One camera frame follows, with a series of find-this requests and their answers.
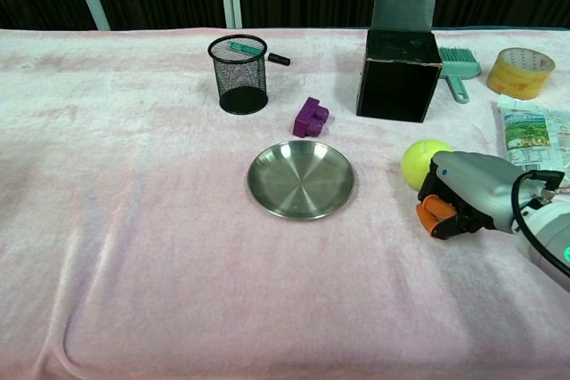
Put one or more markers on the green marker pen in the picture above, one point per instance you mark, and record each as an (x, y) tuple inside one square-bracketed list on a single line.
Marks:
[(244, 47)]

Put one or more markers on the purple toy block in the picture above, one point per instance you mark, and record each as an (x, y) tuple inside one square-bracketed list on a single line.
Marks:
[(310, 118)]

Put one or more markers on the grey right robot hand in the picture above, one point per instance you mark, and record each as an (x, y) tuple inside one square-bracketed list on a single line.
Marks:
[(472, 180)]

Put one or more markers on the black marker cap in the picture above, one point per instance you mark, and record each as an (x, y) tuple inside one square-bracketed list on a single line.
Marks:
[(279, 59)]

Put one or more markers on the pink plush table cloth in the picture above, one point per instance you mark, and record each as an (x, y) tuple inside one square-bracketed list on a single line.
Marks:
[(178, 220)]

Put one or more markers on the yellow packing tape roll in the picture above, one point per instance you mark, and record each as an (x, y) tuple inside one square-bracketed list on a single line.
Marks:
[(520, 74)]

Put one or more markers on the yellow ball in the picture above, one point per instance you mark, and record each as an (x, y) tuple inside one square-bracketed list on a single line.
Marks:
[(417, 165)]

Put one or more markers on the black mesh pen holder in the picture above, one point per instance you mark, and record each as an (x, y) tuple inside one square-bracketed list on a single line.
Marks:
[(240, 82)]

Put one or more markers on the teal cleaning brush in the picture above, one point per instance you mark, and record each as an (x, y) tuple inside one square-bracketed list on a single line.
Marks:
[(458, 69)]

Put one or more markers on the black cardboard box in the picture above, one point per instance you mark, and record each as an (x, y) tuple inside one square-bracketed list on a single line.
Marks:
[(401, 73)]

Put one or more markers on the printed plastic food bag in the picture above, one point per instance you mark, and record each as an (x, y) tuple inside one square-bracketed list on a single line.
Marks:
[(534, 131)]

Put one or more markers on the round steel plate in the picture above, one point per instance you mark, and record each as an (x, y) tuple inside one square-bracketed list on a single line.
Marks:
[(301, 180)]

